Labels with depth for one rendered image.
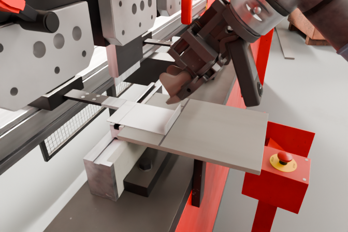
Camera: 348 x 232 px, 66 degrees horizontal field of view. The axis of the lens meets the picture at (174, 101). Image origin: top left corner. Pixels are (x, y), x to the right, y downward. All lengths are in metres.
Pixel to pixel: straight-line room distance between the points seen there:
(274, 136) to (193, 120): 0.46
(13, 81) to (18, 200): 1.66
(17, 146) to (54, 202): 1.15
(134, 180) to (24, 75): 0.34
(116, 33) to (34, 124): 0.37
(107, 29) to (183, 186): 0.35
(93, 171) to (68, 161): 1.51
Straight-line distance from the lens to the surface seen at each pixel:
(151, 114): 0.57
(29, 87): 0.30
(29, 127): 0.70
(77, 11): 0.34
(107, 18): 0.41
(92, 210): 0.57
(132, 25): 0.45
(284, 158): 0.80
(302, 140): 0.95
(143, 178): 0.57
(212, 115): 0.57
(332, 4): 0.39
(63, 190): 1.87
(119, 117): 0.57
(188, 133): 0.52
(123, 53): 0.51
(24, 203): 1.89
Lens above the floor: 1.31
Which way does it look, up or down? 31 degrees down
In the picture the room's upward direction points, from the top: straight up
